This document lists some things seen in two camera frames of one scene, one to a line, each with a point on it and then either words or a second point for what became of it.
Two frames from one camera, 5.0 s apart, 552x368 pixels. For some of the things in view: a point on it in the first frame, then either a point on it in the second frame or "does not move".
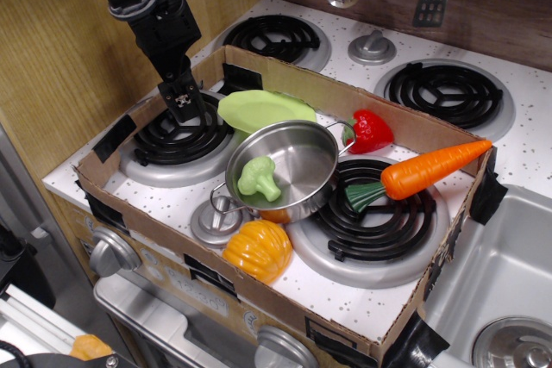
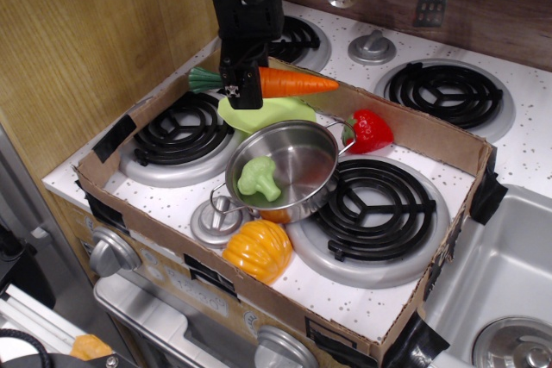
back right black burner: (459, 93) does not move
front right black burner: (391, 242) does not move
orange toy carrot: (415, 177) to (273, 82)
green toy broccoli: (258, 174) does not move
